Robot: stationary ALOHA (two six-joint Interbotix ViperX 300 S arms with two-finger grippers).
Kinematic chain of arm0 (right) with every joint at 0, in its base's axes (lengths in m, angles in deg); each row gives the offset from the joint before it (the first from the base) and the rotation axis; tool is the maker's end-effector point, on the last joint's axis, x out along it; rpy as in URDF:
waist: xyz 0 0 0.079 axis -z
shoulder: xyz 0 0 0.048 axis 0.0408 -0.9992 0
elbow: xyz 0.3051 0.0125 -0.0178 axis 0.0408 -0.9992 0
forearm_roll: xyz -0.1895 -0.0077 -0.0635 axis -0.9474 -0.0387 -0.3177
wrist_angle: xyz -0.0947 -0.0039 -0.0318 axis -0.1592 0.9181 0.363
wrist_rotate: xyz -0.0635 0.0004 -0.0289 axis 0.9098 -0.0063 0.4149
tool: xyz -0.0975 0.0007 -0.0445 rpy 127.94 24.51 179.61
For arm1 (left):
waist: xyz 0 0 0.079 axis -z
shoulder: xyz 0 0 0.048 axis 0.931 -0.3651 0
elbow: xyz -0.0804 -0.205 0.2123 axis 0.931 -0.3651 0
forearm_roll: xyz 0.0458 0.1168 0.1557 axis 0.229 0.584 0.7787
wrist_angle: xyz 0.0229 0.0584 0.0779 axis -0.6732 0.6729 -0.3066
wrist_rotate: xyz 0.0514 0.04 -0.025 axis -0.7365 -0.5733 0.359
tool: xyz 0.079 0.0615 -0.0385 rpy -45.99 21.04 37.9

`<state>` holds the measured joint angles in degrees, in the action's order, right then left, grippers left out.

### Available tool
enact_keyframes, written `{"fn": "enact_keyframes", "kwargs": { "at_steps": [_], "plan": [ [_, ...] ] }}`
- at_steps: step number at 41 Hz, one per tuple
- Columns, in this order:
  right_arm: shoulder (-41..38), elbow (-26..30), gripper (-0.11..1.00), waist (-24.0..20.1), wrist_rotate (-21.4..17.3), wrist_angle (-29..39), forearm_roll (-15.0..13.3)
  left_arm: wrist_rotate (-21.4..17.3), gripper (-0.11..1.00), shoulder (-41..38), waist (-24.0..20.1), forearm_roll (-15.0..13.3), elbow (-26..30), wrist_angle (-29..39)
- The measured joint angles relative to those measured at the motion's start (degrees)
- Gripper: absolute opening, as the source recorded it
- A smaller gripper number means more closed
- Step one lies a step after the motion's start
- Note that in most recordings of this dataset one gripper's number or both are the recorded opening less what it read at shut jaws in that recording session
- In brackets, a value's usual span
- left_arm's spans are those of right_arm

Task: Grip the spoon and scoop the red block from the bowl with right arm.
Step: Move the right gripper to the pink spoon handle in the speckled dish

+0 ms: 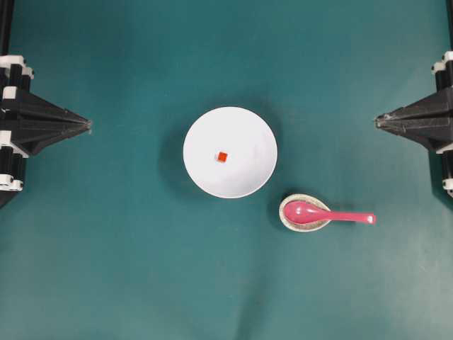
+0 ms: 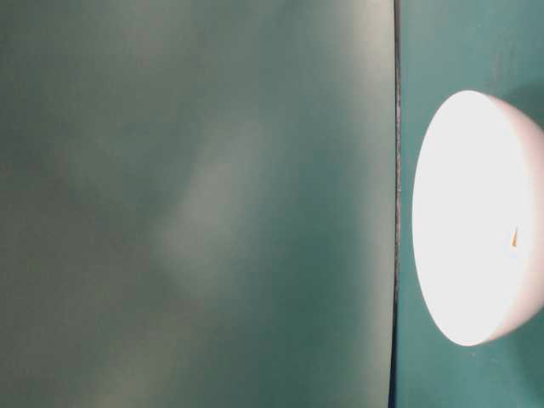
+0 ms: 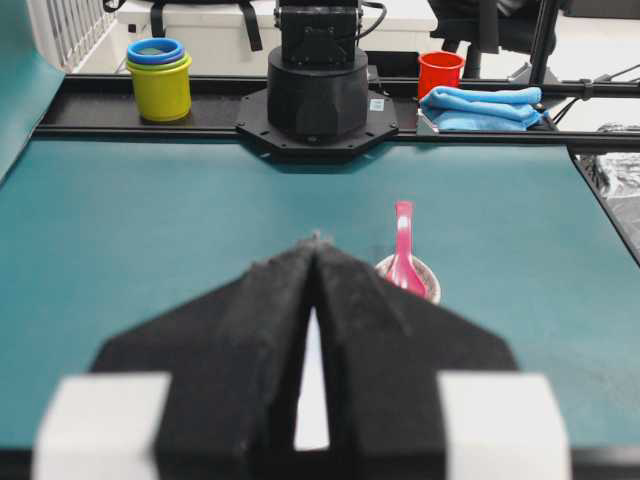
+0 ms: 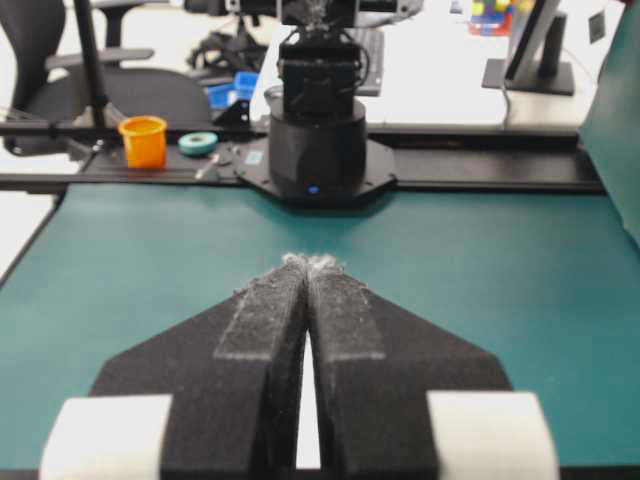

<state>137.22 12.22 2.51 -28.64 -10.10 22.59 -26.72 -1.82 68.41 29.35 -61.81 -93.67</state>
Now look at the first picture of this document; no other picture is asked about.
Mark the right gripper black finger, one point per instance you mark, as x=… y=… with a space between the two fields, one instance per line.
x=436 y=105
x=437 y=139

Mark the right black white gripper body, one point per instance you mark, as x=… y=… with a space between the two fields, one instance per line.
x=442 y=71

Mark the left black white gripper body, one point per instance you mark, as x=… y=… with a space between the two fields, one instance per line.
x=15 y=75

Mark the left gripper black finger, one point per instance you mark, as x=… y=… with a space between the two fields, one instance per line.
x=32 y=136
x=32 y=105

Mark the pink plastic soup spoon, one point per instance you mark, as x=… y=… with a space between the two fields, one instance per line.
x=301 y=213

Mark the small red cube block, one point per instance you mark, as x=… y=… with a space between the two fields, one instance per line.
x=222 y=157

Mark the speckled ceramic spoon rest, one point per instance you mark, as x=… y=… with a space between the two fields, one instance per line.
x=310 y=227

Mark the white round bowl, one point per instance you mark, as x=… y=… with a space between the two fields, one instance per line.
x=246 y=138

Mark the black left frame rail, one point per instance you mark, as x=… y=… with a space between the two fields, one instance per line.
x=6 y=17

